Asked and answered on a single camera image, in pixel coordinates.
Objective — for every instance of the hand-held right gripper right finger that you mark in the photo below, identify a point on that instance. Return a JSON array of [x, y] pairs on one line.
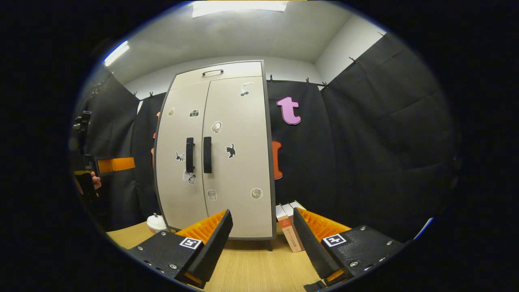
[[314, 251]]

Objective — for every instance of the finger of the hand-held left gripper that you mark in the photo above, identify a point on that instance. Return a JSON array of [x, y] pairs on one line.
[[117, 164]]

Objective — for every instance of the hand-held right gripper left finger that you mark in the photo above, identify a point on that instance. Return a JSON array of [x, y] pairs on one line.
[[215, 251]]

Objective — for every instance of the cabinet door with camera sticker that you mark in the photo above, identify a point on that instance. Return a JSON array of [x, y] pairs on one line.
[[170, 194]]

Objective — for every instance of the cabinet door with headphones sticker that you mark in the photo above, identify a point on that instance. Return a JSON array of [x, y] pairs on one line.
[[243, 170]]

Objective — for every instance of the white shoe cabinet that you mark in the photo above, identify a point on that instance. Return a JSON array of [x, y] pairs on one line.
[[219, 121]]

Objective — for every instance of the white cabinet drawer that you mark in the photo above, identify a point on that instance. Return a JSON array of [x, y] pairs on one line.
[[243, 71]]

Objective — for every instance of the orange and white book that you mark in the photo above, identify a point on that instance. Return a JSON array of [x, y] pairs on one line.
[[288, 235]]

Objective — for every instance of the brown spine book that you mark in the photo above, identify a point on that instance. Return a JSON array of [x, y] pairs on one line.
[[289, 210]]

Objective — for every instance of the small white ribbed object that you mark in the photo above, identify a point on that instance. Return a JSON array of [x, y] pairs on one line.
[[156, 224]]

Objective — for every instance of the narrow ceiling light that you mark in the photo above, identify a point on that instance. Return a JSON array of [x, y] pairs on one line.
[[116, 52]]

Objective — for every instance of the black backdrop cloth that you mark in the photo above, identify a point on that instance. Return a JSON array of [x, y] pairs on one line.
[[385, 142]]

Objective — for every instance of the wide ceiling light panel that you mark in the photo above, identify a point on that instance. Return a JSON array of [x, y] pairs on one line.
[[239, 8]]

